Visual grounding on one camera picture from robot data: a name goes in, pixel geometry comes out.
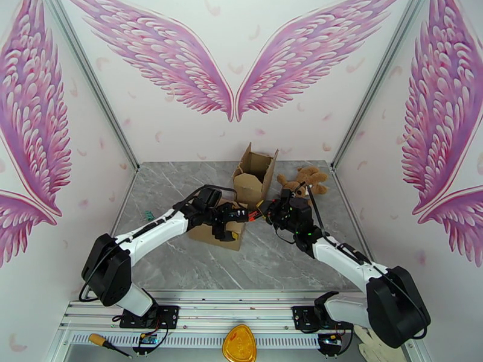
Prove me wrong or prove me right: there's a yellow rounded triangular plate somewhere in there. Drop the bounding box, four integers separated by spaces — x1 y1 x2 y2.
222 323 258 362

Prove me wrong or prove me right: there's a white work glove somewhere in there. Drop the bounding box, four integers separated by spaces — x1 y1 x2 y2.
356 326 382 362

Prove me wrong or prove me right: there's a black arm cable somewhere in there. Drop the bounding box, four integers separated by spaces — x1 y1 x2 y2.
78 185 239 303
306 183 432 341

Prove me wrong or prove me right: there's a white slotted cable duct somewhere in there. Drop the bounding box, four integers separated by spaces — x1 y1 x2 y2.
69 334 325 347

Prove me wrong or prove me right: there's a yellow handled screwdriver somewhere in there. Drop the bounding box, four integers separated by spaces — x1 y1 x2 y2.
88 333 133 359

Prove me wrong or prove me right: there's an aluminium frame post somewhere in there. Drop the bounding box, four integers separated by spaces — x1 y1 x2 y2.
331 0 435 173
41 0 141 173

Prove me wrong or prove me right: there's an aluminium rail base frame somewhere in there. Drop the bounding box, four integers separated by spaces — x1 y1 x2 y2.
56 288 420 362

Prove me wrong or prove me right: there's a brown cardboard box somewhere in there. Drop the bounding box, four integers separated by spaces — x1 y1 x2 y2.
232 142 280 211
188 198 248 252

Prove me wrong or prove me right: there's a brown teddy bear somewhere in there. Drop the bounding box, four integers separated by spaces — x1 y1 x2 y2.
277 167 329 207

